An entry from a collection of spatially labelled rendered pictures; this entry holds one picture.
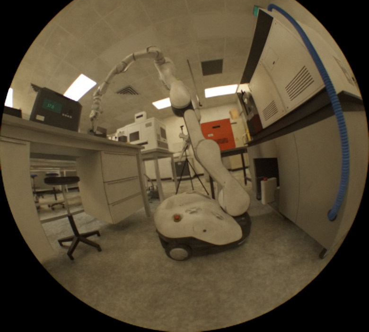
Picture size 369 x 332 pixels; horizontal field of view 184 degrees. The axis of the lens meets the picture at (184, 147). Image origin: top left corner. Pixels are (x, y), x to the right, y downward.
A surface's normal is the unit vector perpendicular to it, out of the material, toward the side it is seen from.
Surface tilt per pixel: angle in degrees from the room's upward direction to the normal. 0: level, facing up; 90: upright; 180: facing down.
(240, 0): 180
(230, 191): 90
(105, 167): 90
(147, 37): 180
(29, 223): 90
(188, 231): 90
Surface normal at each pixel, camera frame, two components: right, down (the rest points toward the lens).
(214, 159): -0.02, -0.13
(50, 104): 0.97, -0.18
